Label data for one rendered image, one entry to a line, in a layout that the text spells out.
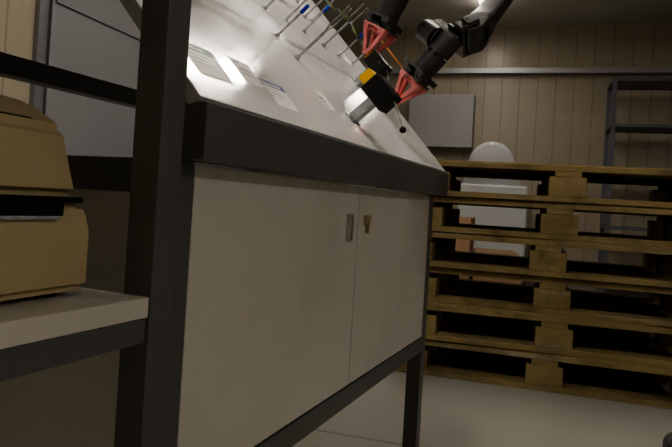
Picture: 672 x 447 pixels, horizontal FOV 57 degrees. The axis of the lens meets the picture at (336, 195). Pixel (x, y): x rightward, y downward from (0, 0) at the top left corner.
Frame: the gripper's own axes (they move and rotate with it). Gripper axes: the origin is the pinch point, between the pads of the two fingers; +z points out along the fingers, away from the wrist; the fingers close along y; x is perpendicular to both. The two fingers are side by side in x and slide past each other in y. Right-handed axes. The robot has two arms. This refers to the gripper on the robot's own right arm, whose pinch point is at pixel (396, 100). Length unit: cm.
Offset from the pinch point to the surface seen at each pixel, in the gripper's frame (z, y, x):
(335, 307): 33, 33, 37
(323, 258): 26, 40, 32
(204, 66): 8, 80, 19
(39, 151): 19, 101, 30
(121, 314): 25, 94, 44
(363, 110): 4.2, 29.6, 11.7
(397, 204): 17.5, 0.8, 19.2
